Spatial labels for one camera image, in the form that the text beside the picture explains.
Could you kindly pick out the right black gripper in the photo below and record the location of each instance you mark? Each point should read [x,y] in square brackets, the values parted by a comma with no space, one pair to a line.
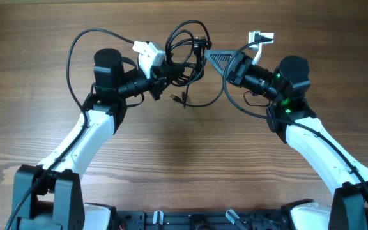
[237,74]

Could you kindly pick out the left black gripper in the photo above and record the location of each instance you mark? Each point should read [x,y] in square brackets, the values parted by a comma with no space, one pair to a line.
[156,79]

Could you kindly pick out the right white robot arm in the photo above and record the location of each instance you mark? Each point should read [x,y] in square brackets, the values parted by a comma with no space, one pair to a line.
[291,118]

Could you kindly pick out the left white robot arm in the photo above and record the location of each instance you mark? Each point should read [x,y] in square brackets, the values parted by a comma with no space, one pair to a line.
[49,195]

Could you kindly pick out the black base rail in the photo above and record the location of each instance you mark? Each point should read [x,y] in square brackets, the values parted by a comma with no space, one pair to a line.
[160,220]

